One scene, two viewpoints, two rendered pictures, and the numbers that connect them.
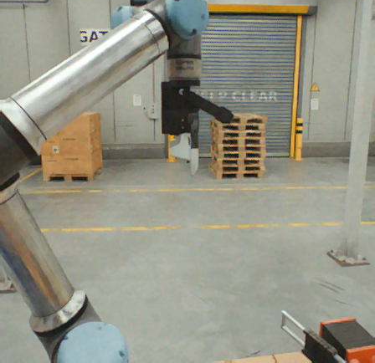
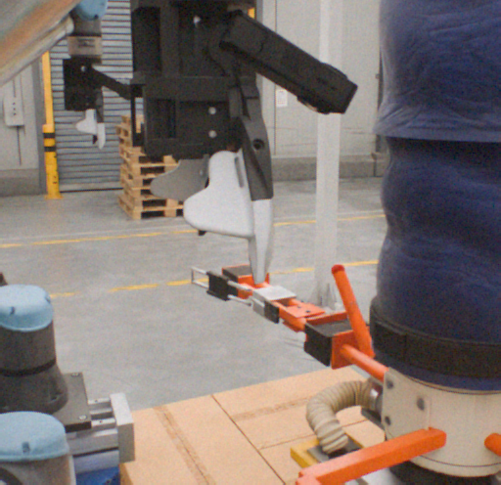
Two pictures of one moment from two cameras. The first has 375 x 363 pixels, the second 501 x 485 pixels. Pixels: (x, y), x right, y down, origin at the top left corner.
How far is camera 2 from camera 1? 66 cm
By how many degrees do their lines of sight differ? 16
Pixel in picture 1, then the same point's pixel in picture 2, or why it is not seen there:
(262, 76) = not seen: hidden behind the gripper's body
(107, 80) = (25, 57)
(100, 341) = (25, 293)
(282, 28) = not seen: outside the picture
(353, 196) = (324, 221)
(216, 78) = (122, 55)
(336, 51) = (309, 16)
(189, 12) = (91, 0)
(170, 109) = (73, 85)
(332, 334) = (229, 272)
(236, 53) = not seen: hidden behind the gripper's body
